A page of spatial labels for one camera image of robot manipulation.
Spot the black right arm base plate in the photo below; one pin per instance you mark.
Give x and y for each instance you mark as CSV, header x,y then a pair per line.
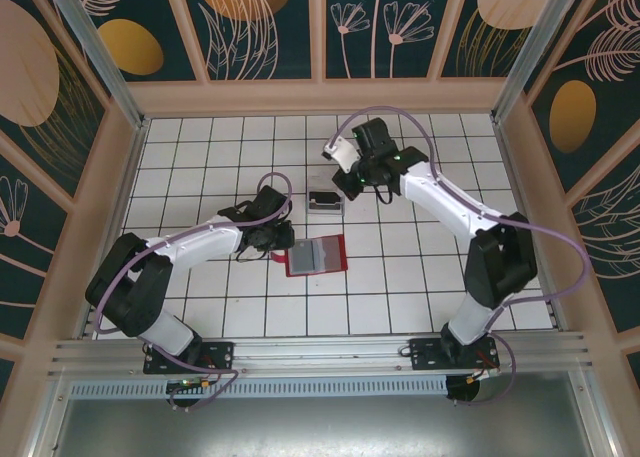
x,y
425,354

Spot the yellow power connector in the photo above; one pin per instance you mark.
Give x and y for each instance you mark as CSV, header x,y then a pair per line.
x,y
206,387
473,378

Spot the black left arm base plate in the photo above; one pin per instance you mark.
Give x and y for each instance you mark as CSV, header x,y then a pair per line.
x,y
220,354

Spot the red card holder wallet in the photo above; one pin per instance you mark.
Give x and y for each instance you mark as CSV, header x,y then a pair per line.
x,y
335,257

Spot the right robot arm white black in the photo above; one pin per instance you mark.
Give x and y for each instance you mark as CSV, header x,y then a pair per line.
x,y
440,197

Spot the aluminium profile rail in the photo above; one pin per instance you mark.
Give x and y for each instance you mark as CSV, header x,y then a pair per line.
x,y
320,352

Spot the grey metal sheet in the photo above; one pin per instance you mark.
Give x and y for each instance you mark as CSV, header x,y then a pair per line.
x,y
320,427

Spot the clear acrylic card stand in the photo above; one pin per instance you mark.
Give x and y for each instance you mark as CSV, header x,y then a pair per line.
x,y
325,212

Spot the aluminium frame post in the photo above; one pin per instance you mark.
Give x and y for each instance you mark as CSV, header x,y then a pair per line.
x,y
100,57
530,52

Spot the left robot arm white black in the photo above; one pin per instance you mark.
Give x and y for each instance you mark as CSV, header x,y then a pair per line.
x,y
200,239

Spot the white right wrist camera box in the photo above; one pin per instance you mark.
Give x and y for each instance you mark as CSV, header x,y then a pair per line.
x,y
342,154

